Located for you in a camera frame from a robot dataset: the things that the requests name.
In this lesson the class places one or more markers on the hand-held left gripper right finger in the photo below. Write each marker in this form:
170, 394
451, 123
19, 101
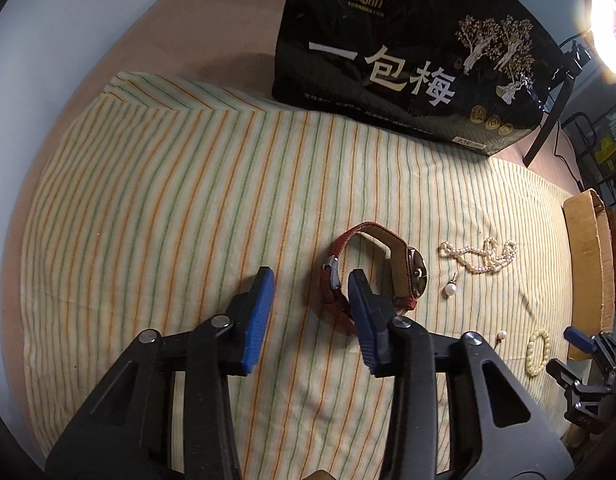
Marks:
368, 325

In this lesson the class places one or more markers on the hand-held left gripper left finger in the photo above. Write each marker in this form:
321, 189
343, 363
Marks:
255, 320

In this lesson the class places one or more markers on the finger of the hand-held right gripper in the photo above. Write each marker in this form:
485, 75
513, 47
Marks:
563, 374
578, 339

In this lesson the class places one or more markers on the pearl stud earring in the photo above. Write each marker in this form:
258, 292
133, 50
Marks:
449, 289
501, 335

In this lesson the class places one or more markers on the brown cardboard box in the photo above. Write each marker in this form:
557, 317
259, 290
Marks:
583, 260

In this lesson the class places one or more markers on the striped yellow cloth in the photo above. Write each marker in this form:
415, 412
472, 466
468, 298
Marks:
188, 210

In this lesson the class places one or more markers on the black metal rack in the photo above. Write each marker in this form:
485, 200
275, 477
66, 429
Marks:
595, 140

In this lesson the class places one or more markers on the black printed snack bag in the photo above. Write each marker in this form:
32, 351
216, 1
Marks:
388, 35

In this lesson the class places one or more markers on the bright lamp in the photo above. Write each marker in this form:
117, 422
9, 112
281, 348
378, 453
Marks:
613, 20

